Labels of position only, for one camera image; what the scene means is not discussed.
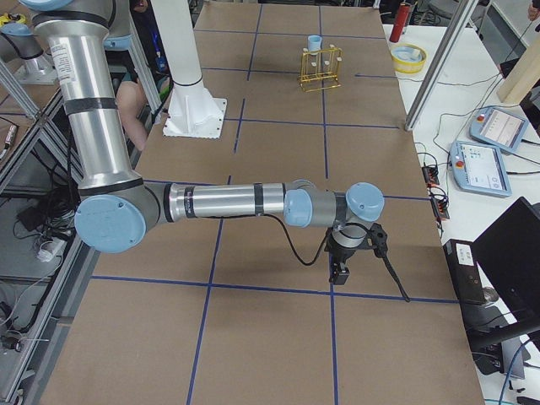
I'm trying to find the black computer box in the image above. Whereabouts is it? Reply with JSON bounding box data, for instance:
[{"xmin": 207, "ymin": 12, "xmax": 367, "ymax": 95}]
[{"xmin": 443, "ymin": 239, "xmax": 499, "ymax": 306}]

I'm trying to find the black monitor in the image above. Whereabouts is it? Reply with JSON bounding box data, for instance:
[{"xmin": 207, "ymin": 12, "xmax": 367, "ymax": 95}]
[{"xmin": 467, "ymin": 197, "xmax": 539, "ymax": 351}]

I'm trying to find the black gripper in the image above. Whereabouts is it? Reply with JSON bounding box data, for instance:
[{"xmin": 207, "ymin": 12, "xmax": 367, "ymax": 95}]
[{"xmin": 325, "ymin": 230, "xmax": 375, "ymax": 284}]

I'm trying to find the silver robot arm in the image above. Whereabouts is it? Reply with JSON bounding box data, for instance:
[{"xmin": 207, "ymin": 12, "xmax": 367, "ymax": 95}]
[{"xmin": 26, "ymin": 1, "xmax": 387, "ymax": 285}]

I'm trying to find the lower teach pendant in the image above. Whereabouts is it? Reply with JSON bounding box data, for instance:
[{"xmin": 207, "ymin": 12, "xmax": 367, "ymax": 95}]
[{"xmin": 450, "ymin": 140, "xmax": 512, "ymax": 197}]

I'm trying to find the red cylindrical bottle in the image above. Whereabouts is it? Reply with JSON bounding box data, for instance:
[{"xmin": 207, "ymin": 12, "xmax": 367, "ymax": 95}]
[{"xmin": 389, "ymin": 2, "xmax": 411, "ymax": 43}]

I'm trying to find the teach pendant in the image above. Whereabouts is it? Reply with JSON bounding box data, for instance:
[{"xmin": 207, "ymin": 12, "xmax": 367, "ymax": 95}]
[
  {"xmin": 469, "ymin": 106, "xmax": 529, "ymax": 154},
  {"xmin": 450, "ymin": 140, "xmax": 512, "ymax": 197}
]

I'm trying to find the upper teach pendant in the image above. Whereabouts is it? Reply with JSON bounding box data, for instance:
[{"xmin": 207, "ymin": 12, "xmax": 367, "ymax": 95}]
[{"xmin": 469, "ymin": 106, "xmax": 529, "ymax": 154}]

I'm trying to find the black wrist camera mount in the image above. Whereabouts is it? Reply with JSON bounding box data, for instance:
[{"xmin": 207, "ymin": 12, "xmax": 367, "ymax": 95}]
[{"xmin": 370, "ymin": 223, "xmax": 388, "ymax": 258}]

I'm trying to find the yellow tape roll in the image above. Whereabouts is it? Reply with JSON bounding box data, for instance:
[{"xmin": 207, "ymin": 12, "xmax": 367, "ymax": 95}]
[{"xmin": 390, "ymin": 43, "xmax": 428, "ymax": 74}]

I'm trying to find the orange connector box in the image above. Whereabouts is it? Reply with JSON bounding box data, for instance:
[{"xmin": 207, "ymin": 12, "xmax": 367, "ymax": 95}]
[
  {"xmin": 422, "ymin": 165, "xmax": 440, "ymax": 186},
  {"xmin": 430, "ymin": 195, "xmax": 450, "ymax": 222}
]

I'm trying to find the upper orange connector box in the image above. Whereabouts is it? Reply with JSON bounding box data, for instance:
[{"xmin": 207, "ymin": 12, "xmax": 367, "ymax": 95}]
[{"xmin": 422, "ymin": 165, "xmax": 440, "ymax": 186}]

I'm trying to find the seated person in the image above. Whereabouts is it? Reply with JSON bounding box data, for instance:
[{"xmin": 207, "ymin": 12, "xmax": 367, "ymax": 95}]
[{"xmin": 116, "ymin": 1, "xmax": 170, "ymax": 152}]

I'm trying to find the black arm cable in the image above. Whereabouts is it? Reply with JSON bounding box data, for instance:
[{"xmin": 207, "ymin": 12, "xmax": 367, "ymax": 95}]
[{"xmin": 256, "ymin": 213, "xmax": 411, "ymax": 303}]

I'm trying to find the wooden board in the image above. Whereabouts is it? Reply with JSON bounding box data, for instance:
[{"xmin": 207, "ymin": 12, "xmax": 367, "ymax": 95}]
[{"xmin": 497, "ymin": 38, "xmax": 540, "ymax": 104}]

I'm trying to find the light blue plastic cup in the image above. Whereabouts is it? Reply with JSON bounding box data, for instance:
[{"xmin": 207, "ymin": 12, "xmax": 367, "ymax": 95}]
[{"xmin": 307, "ymin": 35, "xmax": 322, "ymax": 55}]

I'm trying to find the lower orange connector box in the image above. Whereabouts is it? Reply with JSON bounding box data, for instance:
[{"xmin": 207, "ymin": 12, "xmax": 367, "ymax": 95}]
[{"xmin": 430, "ymin": 195, "xmax": 450, "ymax": 222}]

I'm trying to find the aluminium frame post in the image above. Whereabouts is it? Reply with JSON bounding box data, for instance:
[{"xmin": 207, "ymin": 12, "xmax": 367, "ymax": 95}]
[{"xmin": 404, "ymin": 0, "xmax": 478, "ymax": 131}]

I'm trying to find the gold wire cup holder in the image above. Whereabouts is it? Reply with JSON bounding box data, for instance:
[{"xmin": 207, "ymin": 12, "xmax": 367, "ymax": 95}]
[{"xmin": 298, "ymin": 44, "xmax": 343, "ymax": 93}]

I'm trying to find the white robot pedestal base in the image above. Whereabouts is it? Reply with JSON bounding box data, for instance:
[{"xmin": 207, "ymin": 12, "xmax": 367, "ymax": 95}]
[{"xmin": 152, "ymin": 0, "xmax": 227, "ymax": 139}]

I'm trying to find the white power strip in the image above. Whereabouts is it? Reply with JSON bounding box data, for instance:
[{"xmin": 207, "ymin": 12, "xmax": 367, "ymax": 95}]
[{"xmin": 36, "ymin": 237, "xmax": 66, "ymax": 262}]

